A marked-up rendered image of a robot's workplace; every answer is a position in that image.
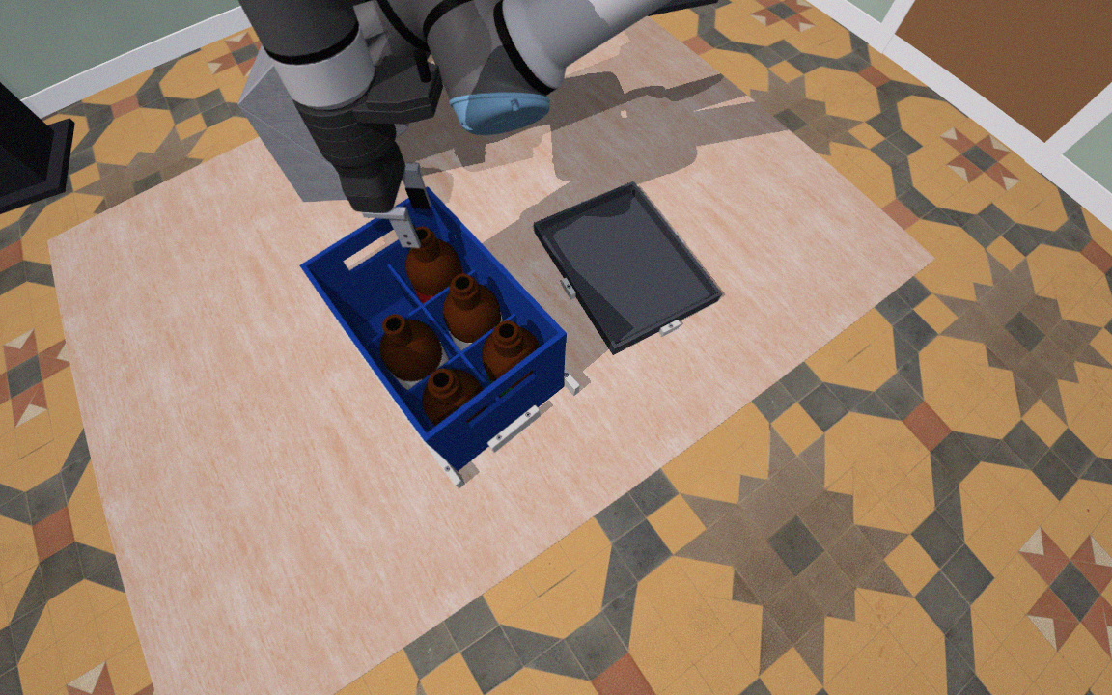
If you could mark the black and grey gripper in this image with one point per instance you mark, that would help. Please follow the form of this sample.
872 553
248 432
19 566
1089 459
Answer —
349 123

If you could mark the brown glass bottle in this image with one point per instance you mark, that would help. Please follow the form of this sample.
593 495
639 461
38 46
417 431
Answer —
470 310
446 391
432 267
510 345
410 350

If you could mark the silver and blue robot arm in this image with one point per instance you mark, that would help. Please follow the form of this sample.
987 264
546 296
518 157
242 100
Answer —
497 65

